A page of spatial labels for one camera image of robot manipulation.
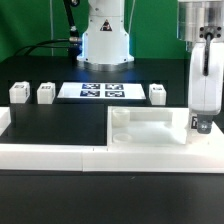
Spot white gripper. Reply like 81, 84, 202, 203
188, 43, 224, 134

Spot white square table top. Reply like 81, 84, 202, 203
107, 106, 214, 148

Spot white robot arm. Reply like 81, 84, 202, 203
78, 0, 224, 134

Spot white U-shaped fence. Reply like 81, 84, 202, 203
0, 106, 224, 174

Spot white marker base plate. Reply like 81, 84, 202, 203
58, 82, 145, 100

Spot white cable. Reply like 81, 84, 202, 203
129, 0, 138, 34

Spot black cable bundle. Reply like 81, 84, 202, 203
13, 0, 83, 64

